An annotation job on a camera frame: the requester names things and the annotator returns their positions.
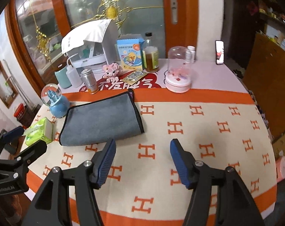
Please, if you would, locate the black smartphone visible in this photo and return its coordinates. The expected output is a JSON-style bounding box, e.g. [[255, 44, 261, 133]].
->
[[215, 40, 225, 65]]

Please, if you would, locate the red white printed table mat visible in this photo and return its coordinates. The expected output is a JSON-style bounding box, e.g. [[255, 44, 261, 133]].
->
[[57, 58, 249, 95]]

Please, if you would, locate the orange cream H-pattern blanket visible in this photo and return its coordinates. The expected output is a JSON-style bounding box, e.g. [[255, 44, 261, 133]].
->
[[24, 88, 278, 226]]

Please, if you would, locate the pink plush toy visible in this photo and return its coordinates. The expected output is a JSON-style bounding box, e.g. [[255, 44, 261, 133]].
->
[[103, 62, 122, 80]]

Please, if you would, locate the silver door handle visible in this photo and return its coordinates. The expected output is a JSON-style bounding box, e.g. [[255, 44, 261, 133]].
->
[[170, 0, 178, 24]]

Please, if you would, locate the red waste bin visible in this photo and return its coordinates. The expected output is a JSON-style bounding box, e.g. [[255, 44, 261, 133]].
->
[[13, 103, 35, 128]]

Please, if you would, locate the foil pill blister pack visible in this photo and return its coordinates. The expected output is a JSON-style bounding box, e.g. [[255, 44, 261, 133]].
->
[[122, 71, 147, 86]]

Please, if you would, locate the white squeeze bottle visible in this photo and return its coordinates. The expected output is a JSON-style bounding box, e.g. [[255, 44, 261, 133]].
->
[[66, 58, 83, 88]]

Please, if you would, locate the white desk appliance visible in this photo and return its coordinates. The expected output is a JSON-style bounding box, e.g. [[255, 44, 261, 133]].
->
[[64, 20, 119, 73]]

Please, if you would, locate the silver orange metal can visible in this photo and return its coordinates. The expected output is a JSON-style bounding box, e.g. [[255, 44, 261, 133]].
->
[[81, 68, 99, 94]]

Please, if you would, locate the blue castle snow globe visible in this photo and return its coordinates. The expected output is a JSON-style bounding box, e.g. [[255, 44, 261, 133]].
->
[[41, 83, 71, 118]]

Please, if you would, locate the purple and grey towel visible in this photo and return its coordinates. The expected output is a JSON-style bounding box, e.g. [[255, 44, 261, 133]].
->
[[59, 89, 144, 146]]

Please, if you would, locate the green tissue pack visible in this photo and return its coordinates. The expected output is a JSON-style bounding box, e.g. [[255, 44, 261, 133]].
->
[[23, 117, 53, 146]]

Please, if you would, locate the teal cylindrical container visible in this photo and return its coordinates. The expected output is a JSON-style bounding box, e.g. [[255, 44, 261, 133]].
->
[[55, 63, 71, 89]]

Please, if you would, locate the white paper sheet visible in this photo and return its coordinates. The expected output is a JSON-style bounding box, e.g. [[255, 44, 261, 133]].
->
[[61, 19, 112, 54]]

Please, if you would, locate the blue duck picture box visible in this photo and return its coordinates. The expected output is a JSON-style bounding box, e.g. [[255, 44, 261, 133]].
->
[[116, 34, 144, 71]]

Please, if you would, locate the pink base glass dome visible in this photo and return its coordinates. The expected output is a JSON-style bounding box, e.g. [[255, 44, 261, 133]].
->
[[164, 46, 192, 93]]

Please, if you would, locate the pink round object on floor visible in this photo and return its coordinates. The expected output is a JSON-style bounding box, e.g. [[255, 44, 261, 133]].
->
[[276, 156, 285, 183]]

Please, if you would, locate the wooden cabinet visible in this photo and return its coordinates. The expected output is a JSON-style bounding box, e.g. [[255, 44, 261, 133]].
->
[[243, 0, 285, 138]]

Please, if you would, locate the amber liquid glass bottle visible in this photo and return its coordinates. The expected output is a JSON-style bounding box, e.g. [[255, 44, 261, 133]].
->
[[142, 32, 159, 73]]

